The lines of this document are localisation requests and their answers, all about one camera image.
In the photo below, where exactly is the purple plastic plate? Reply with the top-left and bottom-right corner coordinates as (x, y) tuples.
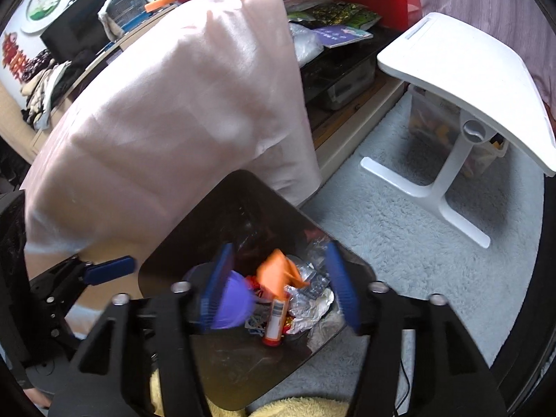
(210, 271), (255, 329)

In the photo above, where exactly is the orange paper wrapper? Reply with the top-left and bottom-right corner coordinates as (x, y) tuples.
(256, 250), (309, 301)

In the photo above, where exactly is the silver foil snack bag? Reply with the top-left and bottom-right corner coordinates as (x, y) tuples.
(285, 262), (335, 335)

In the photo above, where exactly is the orange red-capped tube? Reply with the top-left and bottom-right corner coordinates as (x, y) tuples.
(262, 294), (289, 346)

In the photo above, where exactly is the black trash bin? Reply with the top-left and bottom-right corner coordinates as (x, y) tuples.
(137, 169), (378, 412)

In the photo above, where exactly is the person's left hand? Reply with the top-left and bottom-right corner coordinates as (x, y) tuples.
(24, 388), (52, 409)

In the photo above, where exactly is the yellow fluffy towel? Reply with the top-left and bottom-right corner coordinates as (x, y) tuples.
(150, 370), (350, 417)

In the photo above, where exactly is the pink satin tablecloth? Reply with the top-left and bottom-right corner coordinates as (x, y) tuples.
(23, 0), (321, 277)

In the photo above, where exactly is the pile of clothes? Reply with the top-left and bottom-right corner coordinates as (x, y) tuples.
(20, 49), (71, 132)

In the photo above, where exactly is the clear storage box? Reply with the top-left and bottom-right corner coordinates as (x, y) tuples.
(406, 84), (509, 179)

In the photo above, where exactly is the black television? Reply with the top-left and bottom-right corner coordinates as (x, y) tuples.
(41, 0), (109, 62)

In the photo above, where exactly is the blue bird cage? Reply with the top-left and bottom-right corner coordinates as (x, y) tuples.
(97, 0), (155, 41)

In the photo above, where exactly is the round framed picture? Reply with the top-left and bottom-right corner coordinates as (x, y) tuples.
(21, 0), (71, 35)

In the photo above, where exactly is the white side table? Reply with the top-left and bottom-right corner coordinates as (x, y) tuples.
(360, 12), (555, 248)

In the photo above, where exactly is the blue booklet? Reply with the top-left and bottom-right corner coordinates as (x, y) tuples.
(312, 25), (373, 49)

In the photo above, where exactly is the purple curtain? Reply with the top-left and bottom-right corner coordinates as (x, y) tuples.
(421, 0), (555, 110)

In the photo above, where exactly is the orange handle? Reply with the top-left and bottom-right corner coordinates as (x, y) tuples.
(144, 0), (177, 13)

